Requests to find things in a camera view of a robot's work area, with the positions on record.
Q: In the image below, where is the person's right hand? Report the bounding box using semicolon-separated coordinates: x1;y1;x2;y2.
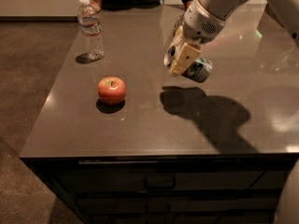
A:
91;1;101;12

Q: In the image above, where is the crushed 7up soda can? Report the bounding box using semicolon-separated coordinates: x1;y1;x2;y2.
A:
164;46;212;83

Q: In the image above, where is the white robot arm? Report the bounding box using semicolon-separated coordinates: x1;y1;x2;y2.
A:
164;0;299;77

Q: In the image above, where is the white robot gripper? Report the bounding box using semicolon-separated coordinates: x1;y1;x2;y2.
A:
167;0;226;77

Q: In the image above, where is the dark drawer cabinet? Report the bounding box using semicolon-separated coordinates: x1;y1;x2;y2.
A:
23;156;296;224

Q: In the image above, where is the clear plastic water bottle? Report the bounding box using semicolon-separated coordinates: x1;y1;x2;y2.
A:
78;0;105;61

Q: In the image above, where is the red apple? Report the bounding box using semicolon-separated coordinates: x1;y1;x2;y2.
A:
97;77;126;105

